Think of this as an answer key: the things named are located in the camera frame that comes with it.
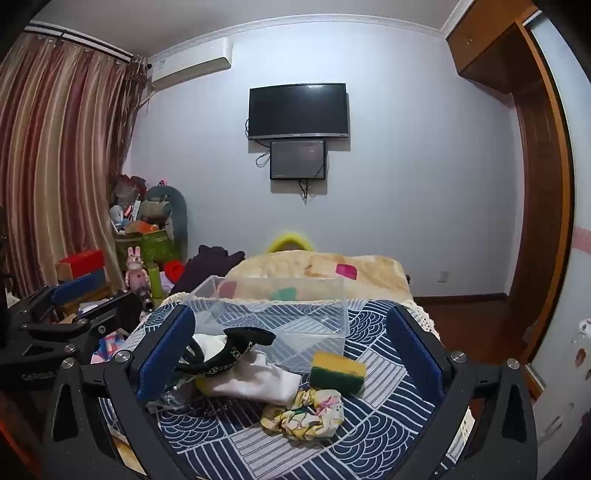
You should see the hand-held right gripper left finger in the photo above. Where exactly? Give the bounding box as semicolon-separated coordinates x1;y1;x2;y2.
44;305;199;480

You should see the clear plastic box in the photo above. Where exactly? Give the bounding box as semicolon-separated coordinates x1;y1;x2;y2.
184;275;349;374

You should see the pile of toys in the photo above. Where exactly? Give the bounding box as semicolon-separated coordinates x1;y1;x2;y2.
108;173;168;237

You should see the white cloth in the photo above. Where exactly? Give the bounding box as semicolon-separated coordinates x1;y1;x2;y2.
191;333;303;403

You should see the brown wooden wardrobe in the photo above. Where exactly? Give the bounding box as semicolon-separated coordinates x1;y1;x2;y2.
445;0;575;370

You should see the yellow green sponge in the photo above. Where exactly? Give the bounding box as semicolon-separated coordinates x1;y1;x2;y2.
308;352;368;397

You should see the yellow plush toy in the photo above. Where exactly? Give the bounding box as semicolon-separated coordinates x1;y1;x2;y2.
267;231;315;254

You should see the black wall television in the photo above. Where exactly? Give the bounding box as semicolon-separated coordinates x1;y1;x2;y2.
248;83;349;140

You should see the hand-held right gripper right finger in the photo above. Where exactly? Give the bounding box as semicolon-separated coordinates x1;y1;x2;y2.
385;305;539;480

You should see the pink rabbit figure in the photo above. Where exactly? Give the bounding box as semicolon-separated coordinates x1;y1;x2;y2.
124;246;149;292

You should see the green bottle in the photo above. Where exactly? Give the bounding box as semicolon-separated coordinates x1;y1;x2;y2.
147;265;165;301

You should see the white sliding door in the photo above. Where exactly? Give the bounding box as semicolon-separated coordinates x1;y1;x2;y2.
522;9;591;467

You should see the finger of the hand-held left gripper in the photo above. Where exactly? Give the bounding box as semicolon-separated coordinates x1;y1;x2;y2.
10;270;112;325
22;290;144;346

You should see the dark purple cloth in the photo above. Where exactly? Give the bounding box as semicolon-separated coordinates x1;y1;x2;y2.
173;244;246;296

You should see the beige fleece blanket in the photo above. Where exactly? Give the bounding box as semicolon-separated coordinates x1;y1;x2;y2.
224;251;411;305

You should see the clear plastic bag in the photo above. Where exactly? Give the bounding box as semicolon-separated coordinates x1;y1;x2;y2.
148;374;200;412

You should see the cream lace cloth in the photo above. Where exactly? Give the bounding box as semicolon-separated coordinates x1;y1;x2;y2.
157;291;444;344

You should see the striped brown curtain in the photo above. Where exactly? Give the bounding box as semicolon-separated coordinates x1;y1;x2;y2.
0;32;149;303

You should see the small black monitor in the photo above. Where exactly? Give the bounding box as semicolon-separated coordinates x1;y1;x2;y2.
270;138;328;182

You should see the colourful printed cloth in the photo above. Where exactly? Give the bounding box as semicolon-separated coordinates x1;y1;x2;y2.
90;330;131;366

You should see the floral fabric scrunchie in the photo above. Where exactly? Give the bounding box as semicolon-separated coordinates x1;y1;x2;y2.
260;387;346;439

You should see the white air conditioner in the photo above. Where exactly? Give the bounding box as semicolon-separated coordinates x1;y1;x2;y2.
148;37;233;90

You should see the red box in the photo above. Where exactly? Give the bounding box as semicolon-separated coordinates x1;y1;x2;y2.
55;249;107;282

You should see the black patterned headband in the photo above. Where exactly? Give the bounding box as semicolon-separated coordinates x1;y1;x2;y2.
178;326;278;377

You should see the blue wave-patterned tablecloth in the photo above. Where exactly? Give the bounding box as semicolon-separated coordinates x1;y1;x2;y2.
99;298;476;480

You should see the white curtain rail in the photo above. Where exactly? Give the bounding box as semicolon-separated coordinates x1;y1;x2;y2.
23;25;136;62

